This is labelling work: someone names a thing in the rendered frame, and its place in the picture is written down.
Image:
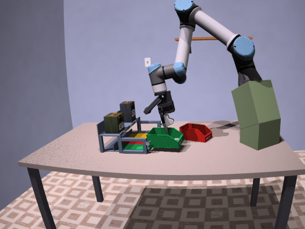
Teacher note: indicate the red bin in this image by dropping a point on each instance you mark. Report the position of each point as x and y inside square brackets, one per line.
[195, 132]

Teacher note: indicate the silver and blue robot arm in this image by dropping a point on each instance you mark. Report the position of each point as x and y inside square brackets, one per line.
[190, 14]

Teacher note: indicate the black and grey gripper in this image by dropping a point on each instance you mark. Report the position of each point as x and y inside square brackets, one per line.
[165, 106]

